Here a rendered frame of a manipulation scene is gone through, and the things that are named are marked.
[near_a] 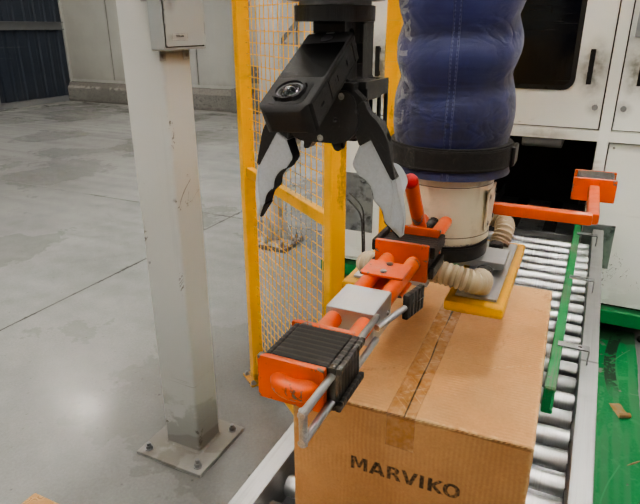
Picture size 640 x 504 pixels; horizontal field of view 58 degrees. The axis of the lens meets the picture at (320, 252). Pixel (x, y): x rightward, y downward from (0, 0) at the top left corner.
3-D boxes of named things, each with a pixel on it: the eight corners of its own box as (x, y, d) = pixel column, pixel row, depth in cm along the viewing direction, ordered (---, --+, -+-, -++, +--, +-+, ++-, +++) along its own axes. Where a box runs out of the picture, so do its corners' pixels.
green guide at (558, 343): (573, 233, 291) (576, 217, 288) (595, 236, 287) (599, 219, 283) (539, 412, 156) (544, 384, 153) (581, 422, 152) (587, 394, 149)
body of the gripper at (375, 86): (389, 138, 57) (395, 7, 53) (357, 155, 50) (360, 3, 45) (319, 133, 60) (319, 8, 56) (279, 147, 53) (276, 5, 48)
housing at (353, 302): (344, 312, 77) (344, 282, 75) (393, 323, 74) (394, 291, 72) (322, 337, 71) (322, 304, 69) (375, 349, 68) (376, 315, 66)
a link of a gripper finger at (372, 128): (412, 167, 51) (360, 81, 50) (407, 171, 49) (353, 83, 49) (371, 193, 53) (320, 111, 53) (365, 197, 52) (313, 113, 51)
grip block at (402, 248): (386, 255, 96) (387, 221, 94) (444, 264, 92) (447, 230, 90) (368, 273, 89) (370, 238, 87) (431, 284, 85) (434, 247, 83)
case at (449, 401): (384, 392, 166) (390, 264, 151) (530, 427, 151) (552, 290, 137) (295, 556, 115) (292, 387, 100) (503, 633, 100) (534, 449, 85)
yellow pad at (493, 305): (477, 245, 128) (480, 224, 126) (524, 252, 124) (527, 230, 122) (442, 309, 99) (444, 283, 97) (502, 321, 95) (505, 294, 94)
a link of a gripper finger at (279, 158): (284, 204, 63) (329, 140, 58) (255, 220, 58) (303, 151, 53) (263, 185, 63) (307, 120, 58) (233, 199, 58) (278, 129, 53)
